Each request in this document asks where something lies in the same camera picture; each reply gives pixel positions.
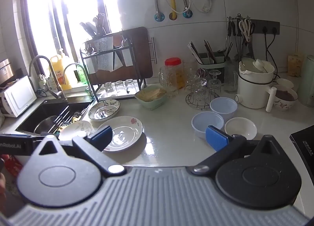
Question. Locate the mint green kettle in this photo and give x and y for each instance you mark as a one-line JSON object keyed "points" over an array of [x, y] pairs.
{"points": [[305, 89]]}

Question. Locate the wire rack with glasses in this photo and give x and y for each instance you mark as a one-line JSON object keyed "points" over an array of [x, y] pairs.
{"points": [[203, 87]]}

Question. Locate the red lid glass jar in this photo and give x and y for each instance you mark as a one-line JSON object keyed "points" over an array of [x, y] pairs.
{"points": [[176, 66]]}

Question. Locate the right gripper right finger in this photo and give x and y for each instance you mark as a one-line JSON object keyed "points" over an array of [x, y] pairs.
{"points": [[226, 147]]}

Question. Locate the pink rim leaf plate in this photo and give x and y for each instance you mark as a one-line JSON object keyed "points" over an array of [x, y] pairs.
{"points": [[76, 129]]}

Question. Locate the tall glass pitcher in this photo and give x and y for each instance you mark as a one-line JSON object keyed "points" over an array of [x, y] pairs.
{"points": [[231, 76]]}

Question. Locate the green basket of noodles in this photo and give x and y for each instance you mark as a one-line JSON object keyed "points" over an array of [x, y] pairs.
{"points": [[151, 97]]}

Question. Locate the upturned glass left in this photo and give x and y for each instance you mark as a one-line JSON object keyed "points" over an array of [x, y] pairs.
{"points": [[109, 89]]}

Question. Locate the black induction cooktop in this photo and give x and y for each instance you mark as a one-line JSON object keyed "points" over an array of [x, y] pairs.
{"points": [[303, 142]]}

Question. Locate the pale blue bowl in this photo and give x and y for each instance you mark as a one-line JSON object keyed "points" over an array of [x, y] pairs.
{"points": [[201, 121], [224, 106]]}

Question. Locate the black kitchen sink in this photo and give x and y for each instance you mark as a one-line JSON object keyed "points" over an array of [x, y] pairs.
{"points": [[66, 111]]}

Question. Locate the green chopstick holder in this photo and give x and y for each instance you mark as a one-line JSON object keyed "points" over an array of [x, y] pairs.
{"points": [[208, 62]]}

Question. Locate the brown cutting board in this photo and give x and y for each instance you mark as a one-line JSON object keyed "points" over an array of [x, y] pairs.
{"points": [[141, 48]]}

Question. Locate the green dish soap bottle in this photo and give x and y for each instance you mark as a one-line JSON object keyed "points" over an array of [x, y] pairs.
{"points": [[81, 73]]}

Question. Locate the textured glass mug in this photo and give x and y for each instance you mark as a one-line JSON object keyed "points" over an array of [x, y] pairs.
{"points": [[168, 81]]}

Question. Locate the black wall socket strip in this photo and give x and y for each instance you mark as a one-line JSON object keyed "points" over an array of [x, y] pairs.
{"points": [[266, 27]]}

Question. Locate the white electric cooker pot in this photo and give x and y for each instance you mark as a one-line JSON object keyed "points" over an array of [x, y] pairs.
{"points": [[255, 88]]}

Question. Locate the white microwave oven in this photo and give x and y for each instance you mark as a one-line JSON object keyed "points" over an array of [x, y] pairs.
{"points": [[17, 98]]}

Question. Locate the white ceramic bowl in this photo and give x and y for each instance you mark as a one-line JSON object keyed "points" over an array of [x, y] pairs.
{"points": [[241, 126]]}

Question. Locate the steel bowl in sink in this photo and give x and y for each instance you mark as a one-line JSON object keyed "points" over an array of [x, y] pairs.
{"points": [[47, 125]]}

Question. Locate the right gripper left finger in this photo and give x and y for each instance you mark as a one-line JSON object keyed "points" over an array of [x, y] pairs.
{"points": [[92, 146]]}

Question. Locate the yellow detergent bottle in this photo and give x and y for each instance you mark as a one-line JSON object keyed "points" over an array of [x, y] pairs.
{"points": [[59, 63]]}

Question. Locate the upturned glass middle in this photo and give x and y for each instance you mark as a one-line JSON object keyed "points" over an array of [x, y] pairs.
{"points": [[120, 88]]}

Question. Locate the white plate red flower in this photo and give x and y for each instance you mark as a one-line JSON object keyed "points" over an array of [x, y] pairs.
{"points": [[126, 131]]}

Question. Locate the rabbit pattern deep plate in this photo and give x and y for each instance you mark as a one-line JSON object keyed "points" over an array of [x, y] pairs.
{"points": [[104, 110]]}

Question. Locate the upturned glass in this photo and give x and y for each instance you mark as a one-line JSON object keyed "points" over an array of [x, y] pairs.
{"points": [[109, 89], [120, 88], [130, 86]]}

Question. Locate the upturned glass right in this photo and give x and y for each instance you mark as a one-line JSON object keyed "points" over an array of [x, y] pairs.
{"points": [[130, 86]]}

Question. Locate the person left hand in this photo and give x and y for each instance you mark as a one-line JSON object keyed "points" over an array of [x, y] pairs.
{"points": [[2, 183]]}

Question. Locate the black dish rack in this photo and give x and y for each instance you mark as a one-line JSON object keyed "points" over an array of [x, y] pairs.
{"points": [[100, 53]]}

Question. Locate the hanging utensil set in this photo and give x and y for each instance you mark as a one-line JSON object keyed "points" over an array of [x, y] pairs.
{"points": [[239, 33]]}

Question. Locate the small curved faucet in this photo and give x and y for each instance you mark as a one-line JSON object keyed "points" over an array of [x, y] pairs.
{"points": [[89, 88]]}

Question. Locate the floral bowl with purple food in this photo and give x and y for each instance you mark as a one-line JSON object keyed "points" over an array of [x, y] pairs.
{"points": [[285, 98]]}

